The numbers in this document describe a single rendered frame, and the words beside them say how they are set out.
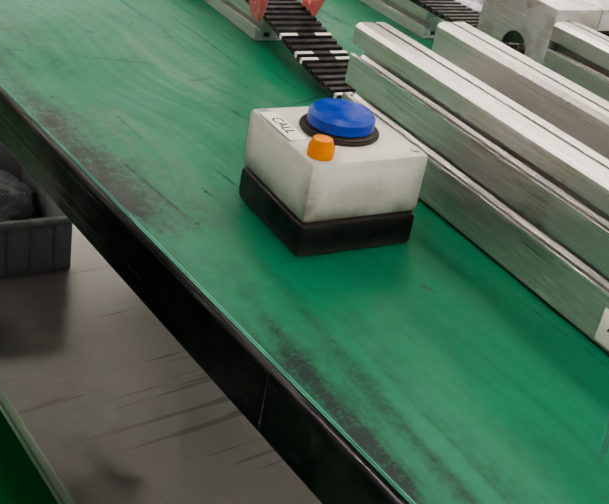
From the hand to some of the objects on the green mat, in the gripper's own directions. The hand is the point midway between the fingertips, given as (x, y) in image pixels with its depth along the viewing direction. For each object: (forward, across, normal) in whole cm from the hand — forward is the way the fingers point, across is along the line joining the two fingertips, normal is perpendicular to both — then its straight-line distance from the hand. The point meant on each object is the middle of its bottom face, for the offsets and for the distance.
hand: (283, 10), depth 88 cm
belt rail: (+3, -19, -49) cm, 53 cm away
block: (+3, -18, +14) cm, 23 cm away
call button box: (+3, +12, +31) cm, 33 cm away
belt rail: (+3, 0, -49) cm, 49 cm away
